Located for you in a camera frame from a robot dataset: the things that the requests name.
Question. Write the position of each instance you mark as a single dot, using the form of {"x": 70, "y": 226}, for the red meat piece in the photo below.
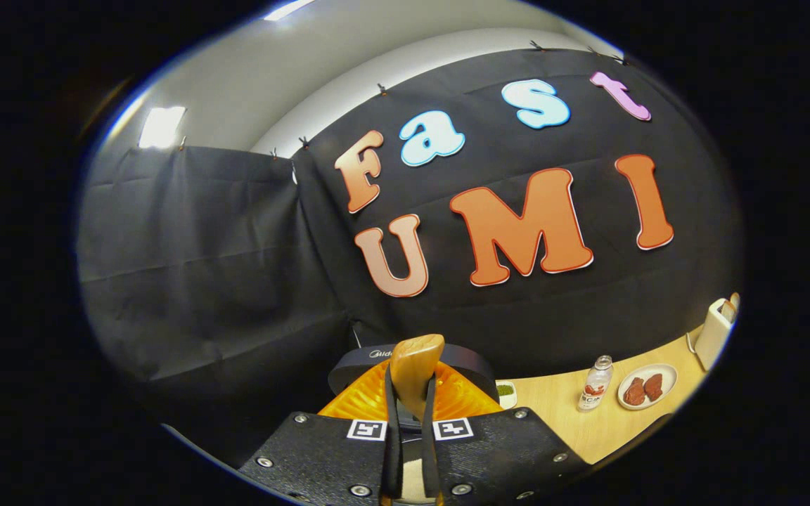
{"x": 634, "y": 391}
{"x": 653, "y": 386}

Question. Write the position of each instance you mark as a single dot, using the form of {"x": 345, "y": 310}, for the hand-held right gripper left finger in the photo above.
{"x": 392, "y": 457}

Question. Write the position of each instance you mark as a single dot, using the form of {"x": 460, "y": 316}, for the white round plate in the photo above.
{"x": 669, "y": 383}

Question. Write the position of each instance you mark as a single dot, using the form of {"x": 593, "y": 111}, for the wooden spoon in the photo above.
{"x": 415, "y": 369}

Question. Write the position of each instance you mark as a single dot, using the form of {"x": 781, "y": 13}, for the small clear drink bottle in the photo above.
{"x": 595, "y": 393}

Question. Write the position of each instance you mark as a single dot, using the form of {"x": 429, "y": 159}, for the dark grey rice cooker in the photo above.
{"x": 359, "y": 365}

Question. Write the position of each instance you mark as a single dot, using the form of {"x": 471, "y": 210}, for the ceiling light panel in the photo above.
{"x": 162, "y": 126}
{"x": 289, "y": 8}

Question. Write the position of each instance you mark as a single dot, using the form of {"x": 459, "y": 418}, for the toast bread slice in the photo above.
{"x": 725, "y": 310}
{"x": 735, "y": 301}

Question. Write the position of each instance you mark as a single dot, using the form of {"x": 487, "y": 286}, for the white toaster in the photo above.
{"x": 711, "y": 334}

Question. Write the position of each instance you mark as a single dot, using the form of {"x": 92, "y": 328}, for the white divided condiment dish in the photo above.
{"x": 505, "y": 397}

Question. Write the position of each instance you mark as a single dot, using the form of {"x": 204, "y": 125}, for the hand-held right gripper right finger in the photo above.
{"x": 430, "y": 457}

